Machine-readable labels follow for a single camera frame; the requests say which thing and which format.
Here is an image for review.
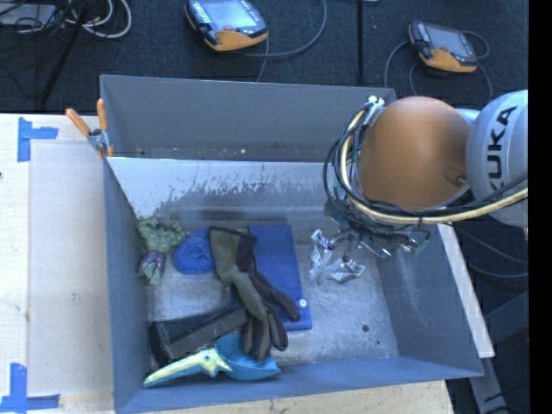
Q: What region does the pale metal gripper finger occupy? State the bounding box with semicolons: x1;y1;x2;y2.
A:
307;228;337;280
318;254;367;285

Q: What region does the blue flat block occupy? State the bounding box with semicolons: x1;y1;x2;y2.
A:
248;223;313;333

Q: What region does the grey metal bin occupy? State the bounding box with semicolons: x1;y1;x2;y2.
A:
99;73;496;414

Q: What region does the green and brown glove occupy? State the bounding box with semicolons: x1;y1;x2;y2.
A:
208;226;302;361

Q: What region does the blue sponge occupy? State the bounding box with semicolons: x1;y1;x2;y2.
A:
172;227;216;276

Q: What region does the blue toy pterosaur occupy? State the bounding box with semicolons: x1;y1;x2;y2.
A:
141;333;283;390

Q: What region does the dark green flat block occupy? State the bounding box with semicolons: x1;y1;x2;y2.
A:
147;301;250;367

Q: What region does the green toy figure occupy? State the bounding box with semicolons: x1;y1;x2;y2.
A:
136;215;188;286

